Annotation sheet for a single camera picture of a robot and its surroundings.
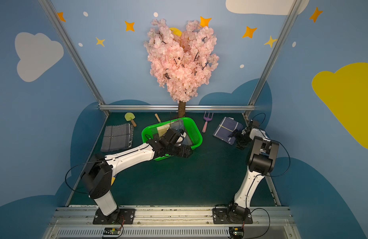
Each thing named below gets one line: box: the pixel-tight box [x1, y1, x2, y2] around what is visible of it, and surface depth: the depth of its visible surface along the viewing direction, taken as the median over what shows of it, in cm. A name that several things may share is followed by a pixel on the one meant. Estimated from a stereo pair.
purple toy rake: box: [201, 110, 214, 133], surface depth 121 cm
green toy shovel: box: [124, 112, 137, 127], surface depth 121 cm
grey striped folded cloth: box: [100, 122, 134, 152], surface depth 107 cm
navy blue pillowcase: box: [212, 116, 245, 146], surface depth 113 cm
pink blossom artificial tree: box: [143, 18, 220, 118], surface depth 75 cm
